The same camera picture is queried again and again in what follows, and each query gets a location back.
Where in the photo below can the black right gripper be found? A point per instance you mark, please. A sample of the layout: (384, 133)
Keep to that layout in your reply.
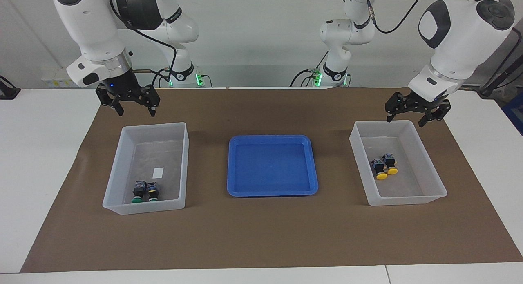
(121, 83)

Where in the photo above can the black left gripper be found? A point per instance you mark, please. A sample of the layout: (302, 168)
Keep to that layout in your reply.
(419, 104)

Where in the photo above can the yellow push button switch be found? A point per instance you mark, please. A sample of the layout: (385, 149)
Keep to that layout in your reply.
(392, 171)
(382, 176)

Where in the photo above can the green push button switch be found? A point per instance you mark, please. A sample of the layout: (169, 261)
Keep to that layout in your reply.
(138, 192)

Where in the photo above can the green button switch yellow label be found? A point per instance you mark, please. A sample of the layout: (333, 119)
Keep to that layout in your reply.
(153, 193)

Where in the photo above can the translucent white plastic box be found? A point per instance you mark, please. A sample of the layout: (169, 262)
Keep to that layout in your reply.
(400, 192)
(143, 157)

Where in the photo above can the white power strip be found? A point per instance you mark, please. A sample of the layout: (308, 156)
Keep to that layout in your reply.
(57, 80)

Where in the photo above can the white paper label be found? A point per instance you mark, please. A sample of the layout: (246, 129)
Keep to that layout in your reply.
(158, 173)

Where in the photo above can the black metal stand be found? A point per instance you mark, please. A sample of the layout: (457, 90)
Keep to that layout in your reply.
(494, 81)

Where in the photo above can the blue crate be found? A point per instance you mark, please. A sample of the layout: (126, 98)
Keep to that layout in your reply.
(515, 112)

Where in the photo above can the black desk object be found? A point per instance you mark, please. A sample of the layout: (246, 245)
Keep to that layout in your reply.
(8, 92)

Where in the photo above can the blue plastic tray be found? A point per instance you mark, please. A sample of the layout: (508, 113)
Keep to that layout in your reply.
(271, 165)

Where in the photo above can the brown paper mat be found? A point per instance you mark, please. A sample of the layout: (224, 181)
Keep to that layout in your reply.
(265, 235)

